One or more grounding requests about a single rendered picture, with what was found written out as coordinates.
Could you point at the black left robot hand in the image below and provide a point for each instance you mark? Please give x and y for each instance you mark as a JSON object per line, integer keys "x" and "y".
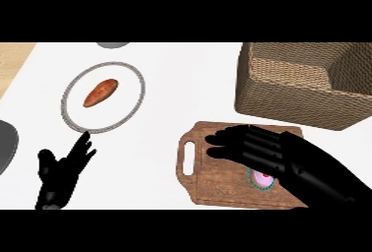
{"x": 59, "y": 174}

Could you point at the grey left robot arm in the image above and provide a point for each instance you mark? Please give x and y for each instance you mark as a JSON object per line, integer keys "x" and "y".
{"x": 48, "y": 207}

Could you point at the white plate with grey rim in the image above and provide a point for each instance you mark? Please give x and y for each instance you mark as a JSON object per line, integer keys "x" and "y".
{"x": 96, "y": 114}

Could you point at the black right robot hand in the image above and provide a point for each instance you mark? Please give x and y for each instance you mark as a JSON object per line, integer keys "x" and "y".
{"x": 290, "y": 164}

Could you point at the brown wicker basket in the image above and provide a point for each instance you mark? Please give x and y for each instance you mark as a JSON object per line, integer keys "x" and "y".
{"x": 299, "y": 85}

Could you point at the dark grey rounded object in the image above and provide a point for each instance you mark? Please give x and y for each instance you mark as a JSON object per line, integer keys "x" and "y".
{"x": 6, "y": 147}

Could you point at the brown wooden cutting board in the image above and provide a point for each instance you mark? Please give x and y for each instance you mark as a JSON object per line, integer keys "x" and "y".
{"x": 217, "y": 177}

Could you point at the small grey round object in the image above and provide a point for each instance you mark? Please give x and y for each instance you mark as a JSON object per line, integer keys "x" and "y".
{"x": 112, "y": 44}

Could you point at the orange-brown sweet potato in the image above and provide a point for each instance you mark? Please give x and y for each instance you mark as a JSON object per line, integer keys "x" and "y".
{"x": 100, "y": 92}

